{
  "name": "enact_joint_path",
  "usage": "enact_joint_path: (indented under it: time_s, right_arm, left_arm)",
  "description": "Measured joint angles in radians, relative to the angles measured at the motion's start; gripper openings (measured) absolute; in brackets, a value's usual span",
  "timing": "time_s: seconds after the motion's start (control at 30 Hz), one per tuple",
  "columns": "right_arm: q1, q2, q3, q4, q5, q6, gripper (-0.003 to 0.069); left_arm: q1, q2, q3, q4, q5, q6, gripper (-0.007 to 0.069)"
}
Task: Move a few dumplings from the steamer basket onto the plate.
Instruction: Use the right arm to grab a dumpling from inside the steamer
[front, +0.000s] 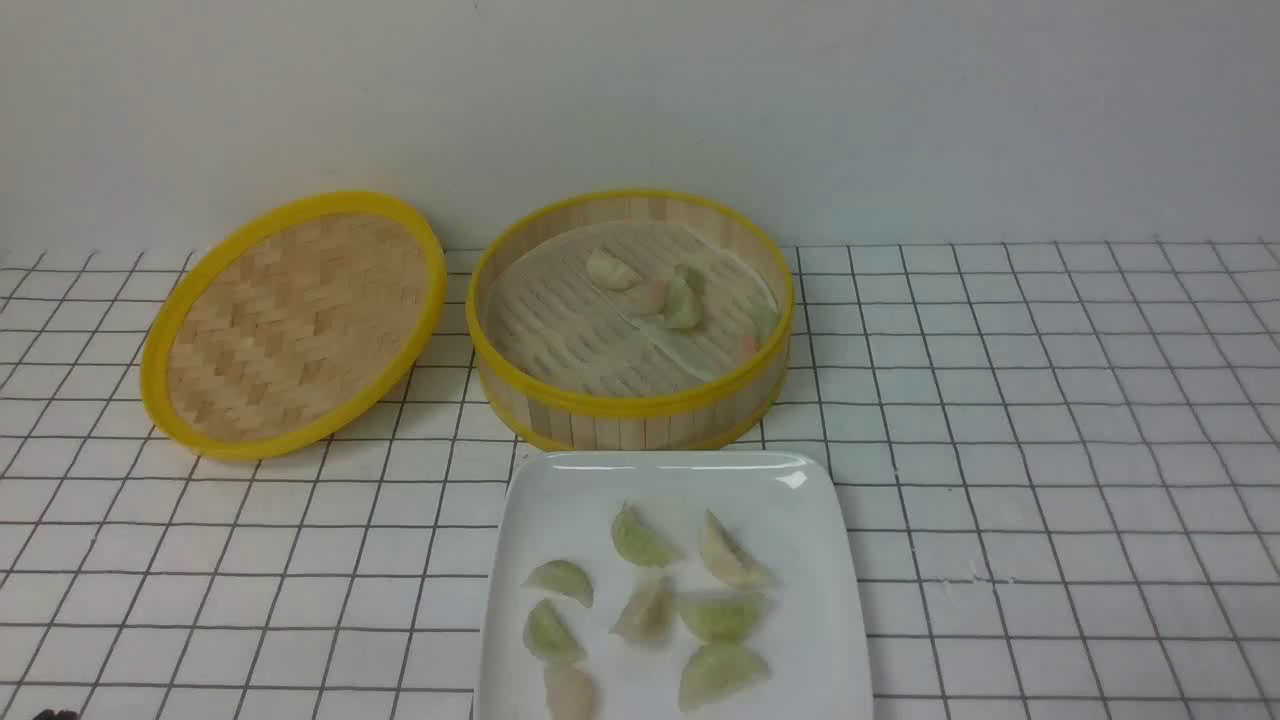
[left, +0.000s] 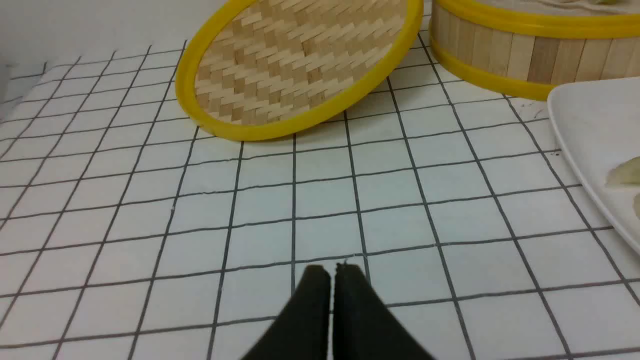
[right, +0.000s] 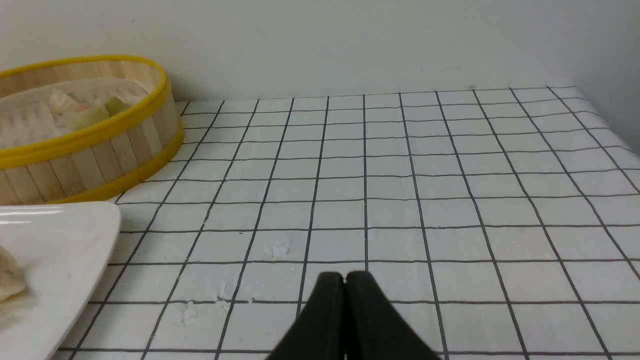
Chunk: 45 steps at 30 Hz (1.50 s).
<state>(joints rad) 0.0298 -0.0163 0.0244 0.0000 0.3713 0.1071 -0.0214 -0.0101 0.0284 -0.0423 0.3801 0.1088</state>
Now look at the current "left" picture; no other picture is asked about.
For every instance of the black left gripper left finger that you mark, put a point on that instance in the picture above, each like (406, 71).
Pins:
(301, 330)

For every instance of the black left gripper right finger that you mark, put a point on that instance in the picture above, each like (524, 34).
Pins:
(363, 327)

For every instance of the green dumpling plate back centre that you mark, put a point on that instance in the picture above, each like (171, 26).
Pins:
(626, 174)

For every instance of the white square plate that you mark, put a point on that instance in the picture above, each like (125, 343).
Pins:
(596, 124)

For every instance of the white checkered tablecloth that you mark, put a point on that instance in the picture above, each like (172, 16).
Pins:
(128, 233)

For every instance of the yellow rimmed bamboo steamer lid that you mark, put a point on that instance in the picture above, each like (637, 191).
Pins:
(264, 69)

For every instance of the yellow rimmed bamboo steamer basket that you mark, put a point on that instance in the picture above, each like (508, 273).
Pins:
(526, 48)

